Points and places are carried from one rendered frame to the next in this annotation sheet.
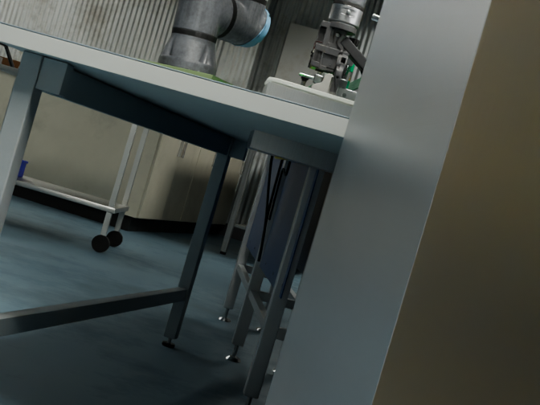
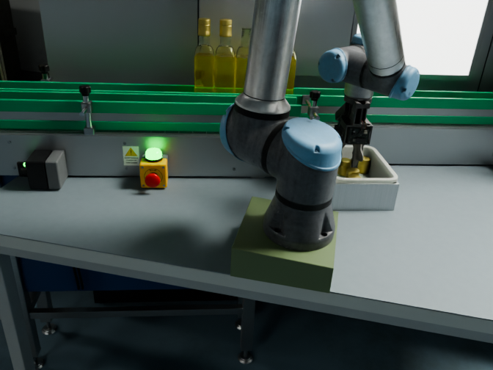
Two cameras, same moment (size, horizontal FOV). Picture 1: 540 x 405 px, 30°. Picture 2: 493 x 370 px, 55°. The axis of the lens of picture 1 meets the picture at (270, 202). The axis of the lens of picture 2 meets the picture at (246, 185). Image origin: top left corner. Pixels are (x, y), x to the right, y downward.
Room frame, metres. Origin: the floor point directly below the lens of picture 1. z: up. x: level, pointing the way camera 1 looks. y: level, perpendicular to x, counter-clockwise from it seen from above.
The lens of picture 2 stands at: (2.70, 1.15, 1.37)
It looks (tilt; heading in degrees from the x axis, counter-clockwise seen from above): 28 degrees down; 269
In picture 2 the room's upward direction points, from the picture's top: 3 degrees clockwise
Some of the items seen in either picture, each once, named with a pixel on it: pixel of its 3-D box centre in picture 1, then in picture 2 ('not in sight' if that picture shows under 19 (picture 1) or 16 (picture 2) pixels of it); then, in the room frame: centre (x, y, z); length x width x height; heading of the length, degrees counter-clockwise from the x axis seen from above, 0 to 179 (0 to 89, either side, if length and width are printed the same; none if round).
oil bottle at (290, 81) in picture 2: not in sight; (283, 83); (2.58, -0.23, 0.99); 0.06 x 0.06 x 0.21; 4
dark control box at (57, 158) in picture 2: not in sight; (47, 169); (3.21, 0.02, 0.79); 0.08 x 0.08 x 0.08; 5
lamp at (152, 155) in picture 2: not in sight; (153, 153); (2.93, -0.01, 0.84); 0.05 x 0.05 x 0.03
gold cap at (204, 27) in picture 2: not in sight; (204, 26); (2.81, -0.21, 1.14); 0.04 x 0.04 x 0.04
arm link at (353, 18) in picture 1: (345, 18); (360, 88); (2.40, -0.05, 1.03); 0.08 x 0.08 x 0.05
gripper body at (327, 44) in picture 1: (332, 49); (355, 119); (2.40, -0.04, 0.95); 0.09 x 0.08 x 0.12; 94
